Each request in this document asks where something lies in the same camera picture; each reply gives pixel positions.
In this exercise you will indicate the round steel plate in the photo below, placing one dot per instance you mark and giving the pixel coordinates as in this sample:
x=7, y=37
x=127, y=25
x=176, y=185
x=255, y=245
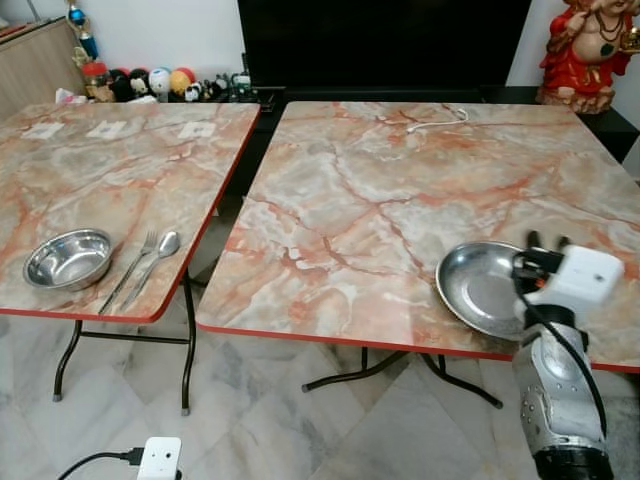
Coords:
x=478, y=288

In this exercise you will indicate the white plastic hook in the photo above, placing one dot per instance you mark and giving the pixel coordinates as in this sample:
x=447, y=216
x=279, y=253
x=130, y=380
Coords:
x=432, y=125

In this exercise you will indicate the blue hanging ornament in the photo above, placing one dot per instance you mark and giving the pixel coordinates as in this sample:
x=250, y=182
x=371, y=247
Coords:
x=84, y=38

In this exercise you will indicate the steel fork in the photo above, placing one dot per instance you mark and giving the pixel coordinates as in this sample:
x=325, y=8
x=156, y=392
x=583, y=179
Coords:
x=130, y=270

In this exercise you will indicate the white and blue toy ball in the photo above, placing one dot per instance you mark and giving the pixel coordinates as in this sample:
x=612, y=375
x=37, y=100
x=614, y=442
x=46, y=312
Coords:
x=160, y=80

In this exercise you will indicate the light wooden cabinet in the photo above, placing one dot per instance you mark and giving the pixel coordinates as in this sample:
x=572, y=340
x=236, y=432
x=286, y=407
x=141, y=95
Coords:
x=35, y=70

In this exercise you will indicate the orange and yellow toy ball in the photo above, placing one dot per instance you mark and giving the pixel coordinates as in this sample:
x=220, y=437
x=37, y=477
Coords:
x=183, y=79

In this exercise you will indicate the large marble top folding table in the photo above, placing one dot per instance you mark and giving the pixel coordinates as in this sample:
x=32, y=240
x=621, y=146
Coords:
x=380, y=220

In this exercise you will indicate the small steel bowl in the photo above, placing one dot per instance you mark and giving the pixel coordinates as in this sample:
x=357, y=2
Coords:
x=66, y=260

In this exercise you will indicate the steel spoon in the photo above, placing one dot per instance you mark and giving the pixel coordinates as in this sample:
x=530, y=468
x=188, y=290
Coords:
x=166, y=243

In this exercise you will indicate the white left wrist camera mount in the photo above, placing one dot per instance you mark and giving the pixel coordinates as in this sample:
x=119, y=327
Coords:
x=160, y=458

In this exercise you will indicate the small marble top folding table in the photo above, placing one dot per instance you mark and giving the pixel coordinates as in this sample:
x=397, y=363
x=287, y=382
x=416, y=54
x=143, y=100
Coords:
x=110, y=190

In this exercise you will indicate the red laughing buddha statue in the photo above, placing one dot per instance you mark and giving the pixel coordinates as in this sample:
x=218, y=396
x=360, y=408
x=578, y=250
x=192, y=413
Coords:
x=580, y=65

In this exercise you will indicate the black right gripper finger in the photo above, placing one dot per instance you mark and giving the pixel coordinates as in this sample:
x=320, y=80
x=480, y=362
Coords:
x=562, y=243
x=533, y=241

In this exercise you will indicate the white square sticker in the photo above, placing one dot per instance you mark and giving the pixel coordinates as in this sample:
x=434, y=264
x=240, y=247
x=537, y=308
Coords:
x=198, y=129
x=107, y=129

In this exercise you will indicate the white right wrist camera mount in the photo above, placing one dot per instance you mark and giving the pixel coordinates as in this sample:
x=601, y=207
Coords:
x=585, y=275

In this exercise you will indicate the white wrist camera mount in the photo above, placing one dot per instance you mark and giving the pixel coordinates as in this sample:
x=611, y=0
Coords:
x=585, y=275
x=160, y=458

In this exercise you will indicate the black flat screen television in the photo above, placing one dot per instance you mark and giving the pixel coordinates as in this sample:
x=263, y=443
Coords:
x=385, y=40

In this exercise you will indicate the red lidded jar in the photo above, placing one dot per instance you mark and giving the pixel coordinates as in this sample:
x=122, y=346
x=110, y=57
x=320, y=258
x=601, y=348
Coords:
x=97, y=82

